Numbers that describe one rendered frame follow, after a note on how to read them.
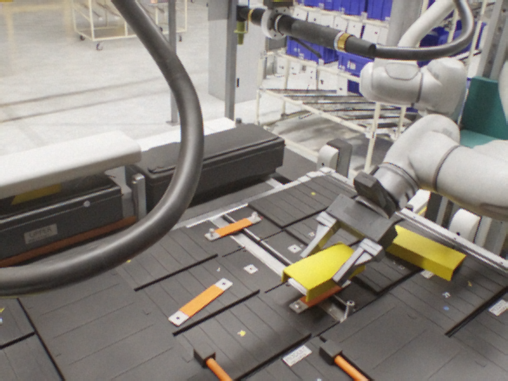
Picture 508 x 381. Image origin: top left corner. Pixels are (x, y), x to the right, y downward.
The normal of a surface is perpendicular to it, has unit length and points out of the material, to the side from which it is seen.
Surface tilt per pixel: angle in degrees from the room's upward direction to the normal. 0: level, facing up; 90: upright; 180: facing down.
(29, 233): 90
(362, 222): 35
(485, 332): 0
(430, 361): 0
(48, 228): 90
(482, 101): 90
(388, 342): 0
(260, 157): 90
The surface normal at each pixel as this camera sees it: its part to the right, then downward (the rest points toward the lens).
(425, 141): -0.36, -0.55
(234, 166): 0.62, 0.40
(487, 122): -0.65, 0.33
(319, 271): 0.04, -0.88
